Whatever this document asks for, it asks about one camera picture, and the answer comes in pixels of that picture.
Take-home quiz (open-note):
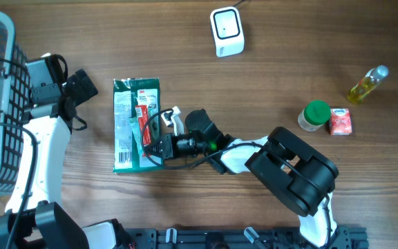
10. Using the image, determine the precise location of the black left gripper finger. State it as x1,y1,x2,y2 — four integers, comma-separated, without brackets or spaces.
70,69,89,93
74,77,98,107

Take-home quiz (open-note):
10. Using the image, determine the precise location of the teal candy wrapper packet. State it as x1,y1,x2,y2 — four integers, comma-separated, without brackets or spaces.
129,117,143,156

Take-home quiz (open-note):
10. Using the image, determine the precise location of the red stick packet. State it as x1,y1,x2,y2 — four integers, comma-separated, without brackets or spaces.
135,105,152,156

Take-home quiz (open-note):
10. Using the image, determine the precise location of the white barcode scanner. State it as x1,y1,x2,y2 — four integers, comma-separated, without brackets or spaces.
209,6,245,57

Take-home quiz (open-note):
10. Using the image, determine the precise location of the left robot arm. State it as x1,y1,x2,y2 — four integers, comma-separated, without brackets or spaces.
0,68,133,248

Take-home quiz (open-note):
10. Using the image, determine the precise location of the black mounting rail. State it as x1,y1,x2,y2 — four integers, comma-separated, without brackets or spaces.
126,225,370,249

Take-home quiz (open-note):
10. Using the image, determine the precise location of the pink tissue box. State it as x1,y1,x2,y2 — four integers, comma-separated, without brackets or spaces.
330,108,352,136

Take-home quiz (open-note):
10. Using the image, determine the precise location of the yellow drink bottle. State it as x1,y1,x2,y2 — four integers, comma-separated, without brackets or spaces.
347,65,389,104

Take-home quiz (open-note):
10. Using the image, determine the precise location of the green lidded white jar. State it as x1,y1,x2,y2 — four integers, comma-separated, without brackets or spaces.
298,100,330,131

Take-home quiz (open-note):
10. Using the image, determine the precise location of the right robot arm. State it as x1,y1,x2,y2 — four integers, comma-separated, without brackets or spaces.
140,109,339,248

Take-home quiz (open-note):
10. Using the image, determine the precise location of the green glove packet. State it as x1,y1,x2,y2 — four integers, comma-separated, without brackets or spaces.
113,78,162,174

